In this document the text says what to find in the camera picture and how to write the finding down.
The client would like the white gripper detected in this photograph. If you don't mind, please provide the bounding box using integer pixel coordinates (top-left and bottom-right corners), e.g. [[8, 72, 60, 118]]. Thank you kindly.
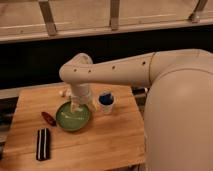
[[70, 84, 92, 112]]

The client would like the green ceramic bowl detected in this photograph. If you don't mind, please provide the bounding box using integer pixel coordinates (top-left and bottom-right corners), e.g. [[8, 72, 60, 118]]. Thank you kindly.
[[55, 102, 91, 132]]

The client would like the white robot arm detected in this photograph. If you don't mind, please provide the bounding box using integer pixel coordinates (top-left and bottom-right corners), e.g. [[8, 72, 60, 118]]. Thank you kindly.
[[59, 49, 213, 171]]

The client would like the white cup blue inside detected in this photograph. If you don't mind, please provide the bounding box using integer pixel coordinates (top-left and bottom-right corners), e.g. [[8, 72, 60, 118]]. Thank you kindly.
[[98, 92, 115, 115]]

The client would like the small dark red object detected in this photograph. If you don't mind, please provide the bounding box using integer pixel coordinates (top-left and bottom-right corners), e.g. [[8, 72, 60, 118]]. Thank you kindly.
[[41, 112, 56, 126]]

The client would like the black white striped object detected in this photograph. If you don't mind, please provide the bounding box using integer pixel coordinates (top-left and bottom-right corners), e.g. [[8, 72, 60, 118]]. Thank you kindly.
[[36, 128, 51, 161]]

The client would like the metal window frame rail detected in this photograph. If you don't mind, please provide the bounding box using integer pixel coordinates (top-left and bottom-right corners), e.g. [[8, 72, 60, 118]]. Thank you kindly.
[[0, 0, 213, 43]]

